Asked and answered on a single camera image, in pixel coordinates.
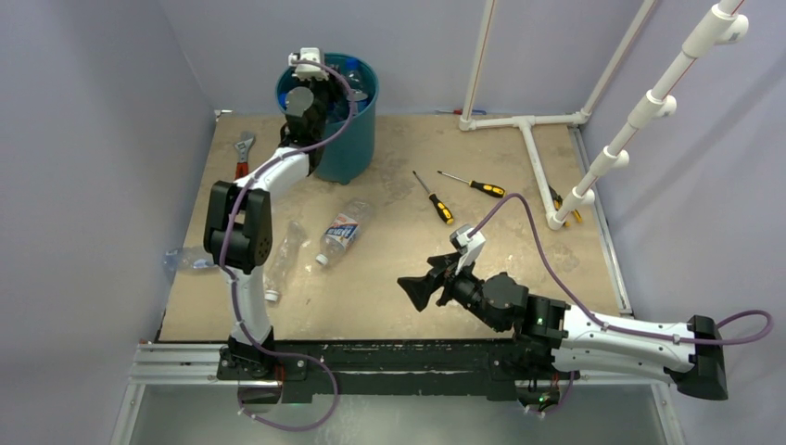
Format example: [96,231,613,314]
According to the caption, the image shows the clear bottle red white label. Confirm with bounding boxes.
[315,198,375,267]

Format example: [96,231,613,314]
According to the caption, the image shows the white PVC pipe frame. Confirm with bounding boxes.
[458,0,751,232]

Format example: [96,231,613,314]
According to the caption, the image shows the clear bottle white cap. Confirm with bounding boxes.
[264,221,308,303]

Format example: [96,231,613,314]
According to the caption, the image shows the yellow handled pliers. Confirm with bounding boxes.
[549,185,584,225]

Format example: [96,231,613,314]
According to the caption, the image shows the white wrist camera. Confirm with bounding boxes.
[287,47,330,82]
[450,224,486,275]

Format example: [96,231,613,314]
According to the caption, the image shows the long yellow black screwdriver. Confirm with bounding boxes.
[437,171,507,198]

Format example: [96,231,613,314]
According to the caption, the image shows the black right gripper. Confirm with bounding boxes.
[398,251,504,333]

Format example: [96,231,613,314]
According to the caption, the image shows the teal plastic bin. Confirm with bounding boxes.
[276,52,379,184]

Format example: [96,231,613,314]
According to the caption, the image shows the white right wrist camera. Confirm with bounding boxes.
[450,224,486,275]

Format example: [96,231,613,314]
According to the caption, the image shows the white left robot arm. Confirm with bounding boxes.
[203,74,352,379]

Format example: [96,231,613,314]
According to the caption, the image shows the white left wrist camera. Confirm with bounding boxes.
[287,47,330,82]

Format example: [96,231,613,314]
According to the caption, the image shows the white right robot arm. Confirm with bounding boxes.
[397,254,729,401]

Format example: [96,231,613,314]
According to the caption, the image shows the Pepsi bottle blue cap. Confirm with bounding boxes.
[344,57,369,109]

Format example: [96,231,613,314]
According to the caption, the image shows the black metal base frame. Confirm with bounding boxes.
[129,337,585,407]

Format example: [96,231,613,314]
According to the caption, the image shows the red handled adjustable wrench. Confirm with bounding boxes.
[234,132,256,179]

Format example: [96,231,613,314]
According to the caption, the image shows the short yellow black screwdriver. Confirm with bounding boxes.
[412,171,454,225]

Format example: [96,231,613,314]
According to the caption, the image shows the red blue pen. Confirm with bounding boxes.
[435,108,488,116]

